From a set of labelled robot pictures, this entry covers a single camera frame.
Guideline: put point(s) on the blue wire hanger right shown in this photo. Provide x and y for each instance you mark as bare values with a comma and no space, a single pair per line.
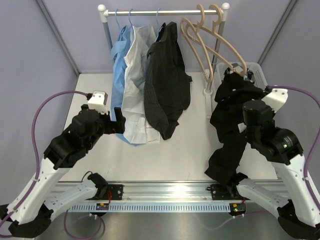
157,20

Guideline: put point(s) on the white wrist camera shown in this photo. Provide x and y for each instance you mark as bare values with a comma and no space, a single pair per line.
276,99
98,101

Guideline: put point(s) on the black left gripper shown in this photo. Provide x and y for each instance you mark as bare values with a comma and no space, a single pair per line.
116,127

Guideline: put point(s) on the blue wire hanger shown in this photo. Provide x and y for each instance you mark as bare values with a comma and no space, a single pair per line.
157,20
116,18
129,17

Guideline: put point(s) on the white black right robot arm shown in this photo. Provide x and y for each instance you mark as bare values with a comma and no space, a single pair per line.
298,215

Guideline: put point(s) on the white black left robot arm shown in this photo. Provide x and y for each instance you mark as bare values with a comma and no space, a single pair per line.
33,210

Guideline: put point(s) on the blue wire hanger left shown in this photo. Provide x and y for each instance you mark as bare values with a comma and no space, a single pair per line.
116,18

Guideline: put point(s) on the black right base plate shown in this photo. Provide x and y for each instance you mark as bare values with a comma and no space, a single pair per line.
218,192

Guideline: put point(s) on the wooden hanger of checkered shirt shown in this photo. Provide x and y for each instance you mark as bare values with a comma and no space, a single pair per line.
216,31

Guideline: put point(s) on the white plastic basket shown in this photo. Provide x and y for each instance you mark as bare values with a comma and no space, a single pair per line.
258,77

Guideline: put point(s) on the white slotted cable duct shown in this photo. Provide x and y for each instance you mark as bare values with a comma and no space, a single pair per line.
117,207

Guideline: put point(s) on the wooden hanger of black shirt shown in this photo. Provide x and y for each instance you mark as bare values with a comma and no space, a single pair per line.
190,32

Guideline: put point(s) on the black shirt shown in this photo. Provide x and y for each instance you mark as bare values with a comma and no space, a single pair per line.
230,96

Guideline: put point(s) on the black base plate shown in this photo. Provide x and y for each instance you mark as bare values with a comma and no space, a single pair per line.
113,191
218,192

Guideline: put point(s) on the light blue shirt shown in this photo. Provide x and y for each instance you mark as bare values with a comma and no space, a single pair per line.
118,53

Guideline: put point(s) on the dark pinstriped shirt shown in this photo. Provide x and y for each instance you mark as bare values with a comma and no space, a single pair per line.
167,89

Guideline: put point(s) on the aluminium mounting rail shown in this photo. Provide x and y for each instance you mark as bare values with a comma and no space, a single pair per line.
170,191

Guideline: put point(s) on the white shirt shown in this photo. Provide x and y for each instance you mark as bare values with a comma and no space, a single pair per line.
137,129

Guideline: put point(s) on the blue wire hanger middle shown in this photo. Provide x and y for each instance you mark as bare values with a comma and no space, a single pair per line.
129,17

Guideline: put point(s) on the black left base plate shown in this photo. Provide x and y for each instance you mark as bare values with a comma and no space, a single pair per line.
113,191

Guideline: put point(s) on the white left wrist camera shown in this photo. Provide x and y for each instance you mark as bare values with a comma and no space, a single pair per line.
98,101

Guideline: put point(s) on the metal clothes rack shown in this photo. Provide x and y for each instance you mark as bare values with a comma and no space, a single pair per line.
209,17

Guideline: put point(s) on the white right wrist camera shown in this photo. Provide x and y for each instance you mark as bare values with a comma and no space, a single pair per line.
276,99

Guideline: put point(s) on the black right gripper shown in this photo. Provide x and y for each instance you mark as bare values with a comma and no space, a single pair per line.
273,114

